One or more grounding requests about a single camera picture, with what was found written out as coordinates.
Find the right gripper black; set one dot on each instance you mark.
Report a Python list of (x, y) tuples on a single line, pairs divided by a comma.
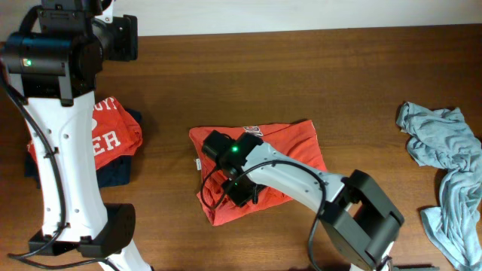
[(239, 198)]

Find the plain orange-red t-shirt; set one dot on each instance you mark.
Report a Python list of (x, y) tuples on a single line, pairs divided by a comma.
[(298, 141)]

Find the folded navy blue garment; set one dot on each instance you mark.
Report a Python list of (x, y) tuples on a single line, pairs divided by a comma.
[(115, 173)]

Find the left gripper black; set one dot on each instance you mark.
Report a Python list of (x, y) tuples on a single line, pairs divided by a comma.
[(126, 38)]

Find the folded red soccer shirt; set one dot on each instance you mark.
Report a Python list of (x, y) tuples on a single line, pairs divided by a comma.
[(113, 131)]

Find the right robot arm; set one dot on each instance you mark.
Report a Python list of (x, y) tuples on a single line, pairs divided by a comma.
[(359, 218)]

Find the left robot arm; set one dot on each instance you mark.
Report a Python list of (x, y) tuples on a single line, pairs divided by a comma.
[(50, 68)]

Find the light blue crumpled shirt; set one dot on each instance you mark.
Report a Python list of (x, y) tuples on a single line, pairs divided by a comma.
[(442, 139)]

